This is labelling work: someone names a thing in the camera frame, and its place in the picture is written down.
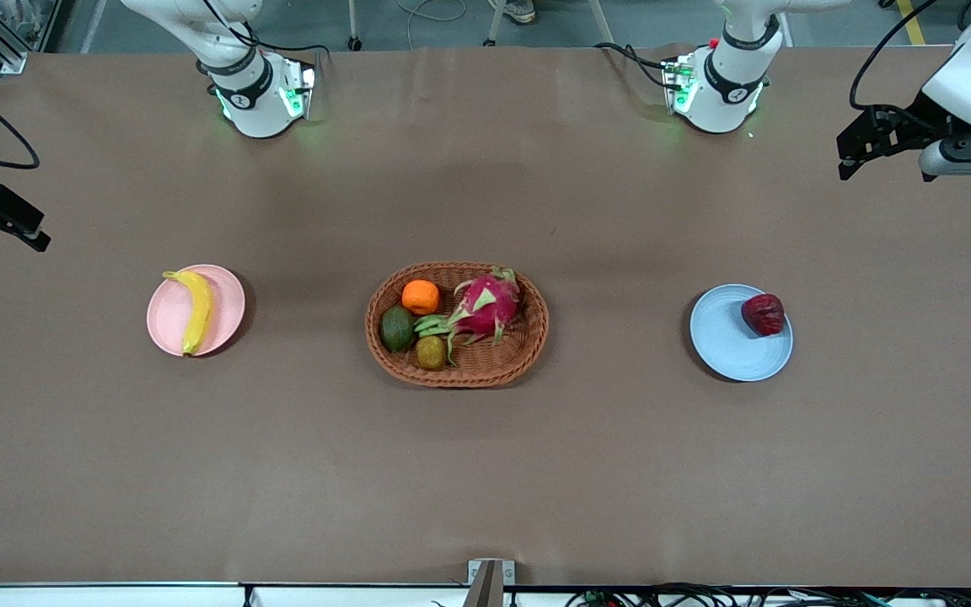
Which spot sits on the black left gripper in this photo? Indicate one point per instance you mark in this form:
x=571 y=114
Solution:
x=912 y=120

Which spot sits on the red apple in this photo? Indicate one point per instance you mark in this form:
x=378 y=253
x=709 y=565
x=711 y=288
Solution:
x=764 y=314

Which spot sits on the yellow banana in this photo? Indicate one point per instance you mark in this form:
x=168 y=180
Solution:
x=197 y=312

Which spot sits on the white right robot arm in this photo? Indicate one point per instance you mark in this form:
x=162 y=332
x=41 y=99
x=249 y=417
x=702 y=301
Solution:
x=254 y=105

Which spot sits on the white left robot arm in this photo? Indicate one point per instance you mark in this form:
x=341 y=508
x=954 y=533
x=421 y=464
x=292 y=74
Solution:
x=726 y=91

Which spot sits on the blue plate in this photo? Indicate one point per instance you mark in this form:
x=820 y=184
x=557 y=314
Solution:
x=726 y=337

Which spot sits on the pink plate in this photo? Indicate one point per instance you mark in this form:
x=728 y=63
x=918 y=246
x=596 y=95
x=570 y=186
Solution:
x=226 y=308

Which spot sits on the metal stand leg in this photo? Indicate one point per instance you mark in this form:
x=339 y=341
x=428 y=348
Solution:
x=603 y=25
x=498 y=25
x=352 y=25

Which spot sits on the white shoe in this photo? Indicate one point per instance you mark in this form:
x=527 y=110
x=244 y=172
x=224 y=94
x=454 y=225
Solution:
x=519 y=10

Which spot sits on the pink dragon fruit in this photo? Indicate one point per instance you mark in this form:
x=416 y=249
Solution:
x=485 y=305

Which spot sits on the green avocado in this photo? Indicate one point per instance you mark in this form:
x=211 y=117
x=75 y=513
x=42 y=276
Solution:
x=397 y=329

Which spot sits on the orange fruit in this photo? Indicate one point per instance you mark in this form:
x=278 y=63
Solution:
x=421 y=298

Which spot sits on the brown wicker basket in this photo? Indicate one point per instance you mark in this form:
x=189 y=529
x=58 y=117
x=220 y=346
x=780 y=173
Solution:
x=473 y=368

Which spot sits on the brown-green kiwi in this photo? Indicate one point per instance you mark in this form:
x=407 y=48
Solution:
x=431 y=353

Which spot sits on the table cover sheet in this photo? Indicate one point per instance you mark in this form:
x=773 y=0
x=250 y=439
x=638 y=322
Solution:
x=485 y=472

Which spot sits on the white table edge rail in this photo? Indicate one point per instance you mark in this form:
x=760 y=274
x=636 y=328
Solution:
x=115 y=598

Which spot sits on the metal table bracket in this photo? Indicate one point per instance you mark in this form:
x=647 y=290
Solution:
x=490 y=582

